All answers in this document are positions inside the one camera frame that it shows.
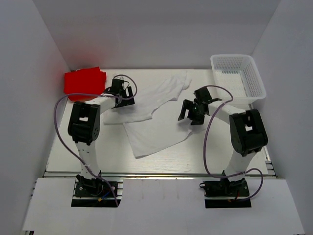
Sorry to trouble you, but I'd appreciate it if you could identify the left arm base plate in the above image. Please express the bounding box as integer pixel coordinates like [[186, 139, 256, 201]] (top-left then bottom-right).
[[71, 175, 122, 208]]

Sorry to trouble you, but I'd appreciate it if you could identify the white t-shirt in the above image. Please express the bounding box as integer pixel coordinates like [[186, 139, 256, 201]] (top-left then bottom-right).
[[103, 71, 192, 158]]

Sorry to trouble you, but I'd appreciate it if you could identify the purple cable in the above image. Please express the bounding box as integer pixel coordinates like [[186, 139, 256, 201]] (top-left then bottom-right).
[[204, 85, 264, 203], [53, 74, 137, 207]]

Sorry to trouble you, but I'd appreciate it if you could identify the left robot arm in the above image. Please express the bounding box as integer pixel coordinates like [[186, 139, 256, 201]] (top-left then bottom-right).
[[67, 74, 137, 195]]

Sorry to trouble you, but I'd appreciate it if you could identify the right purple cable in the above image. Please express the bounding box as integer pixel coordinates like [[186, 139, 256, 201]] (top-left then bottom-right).
[[204, 85, 264, 203]]

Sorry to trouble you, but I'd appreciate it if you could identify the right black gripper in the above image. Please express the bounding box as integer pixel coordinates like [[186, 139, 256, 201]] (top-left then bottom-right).
[[179, 99, 206, 125]]

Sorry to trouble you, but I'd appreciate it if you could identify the white plastic basket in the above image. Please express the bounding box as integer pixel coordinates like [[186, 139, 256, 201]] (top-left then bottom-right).
[[210, 54, 266, 105]]

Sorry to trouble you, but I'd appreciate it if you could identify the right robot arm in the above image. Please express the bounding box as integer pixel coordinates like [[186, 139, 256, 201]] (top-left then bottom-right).
[[178, 85, 268, 195]]

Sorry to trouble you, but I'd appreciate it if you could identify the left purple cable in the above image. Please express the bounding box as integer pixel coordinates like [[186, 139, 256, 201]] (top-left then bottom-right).
[[53, 74, 137, 207]]

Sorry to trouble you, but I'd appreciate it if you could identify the folded red t-shirt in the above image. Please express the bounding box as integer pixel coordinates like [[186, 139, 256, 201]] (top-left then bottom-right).
[[64, 67, 107, 95]]

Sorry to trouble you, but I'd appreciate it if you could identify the aluminium table rail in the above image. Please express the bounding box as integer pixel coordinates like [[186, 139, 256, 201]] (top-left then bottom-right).
[[43, 172, 277, 179]]

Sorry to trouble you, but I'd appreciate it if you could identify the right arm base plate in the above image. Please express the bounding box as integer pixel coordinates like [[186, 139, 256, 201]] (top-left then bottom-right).
[[199, 178, 252, 209]]

